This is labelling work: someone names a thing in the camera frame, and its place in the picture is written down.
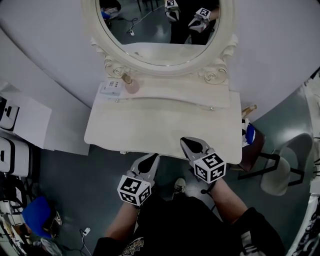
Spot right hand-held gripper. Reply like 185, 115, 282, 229
180, 136, 227, 185

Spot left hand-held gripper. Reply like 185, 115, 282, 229
117, 153, 161, 207

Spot person's left forearm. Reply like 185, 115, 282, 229
104, 202, 141, 240

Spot person's right forearm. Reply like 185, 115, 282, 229
212, 178, 248, 224

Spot white carved dressing table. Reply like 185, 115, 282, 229
83, 74, 243, 166

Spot person's right grey sneaker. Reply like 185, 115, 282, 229
173, 177, 187, 195

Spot blue and white cloth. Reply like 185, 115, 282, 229
241, 118, 256, 146

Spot brown wooden side table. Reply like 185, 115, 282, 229
239, 126, 266, 173

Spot person's black printed shirt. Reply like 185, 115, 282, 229
92, 193, 286, 256

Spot small white card box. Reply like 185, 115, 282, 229
99, 79, 123, 96

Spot large white leaning board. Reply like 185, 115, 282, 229
0, 27, 92, 156

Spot black and white sneakers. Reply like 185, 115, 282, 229
47, 209, 63, 238

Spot white framed oval mirror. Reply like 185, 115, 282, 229
81, 0, 240, 86

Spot blue fabric bag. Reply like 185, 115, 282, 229
21, 196, 53, 239

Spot white cardboard box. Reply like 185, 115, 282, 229
0, 83, 53, 149

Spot white case with black trim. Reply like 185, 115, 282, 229
0, 136, 31, 178
0, 97, 20, 131

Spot light wooden frame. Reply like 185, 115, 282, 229
241, 104, 258, 118

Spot white chair with black frame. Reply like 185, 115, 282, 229
237, 132, 315, 197

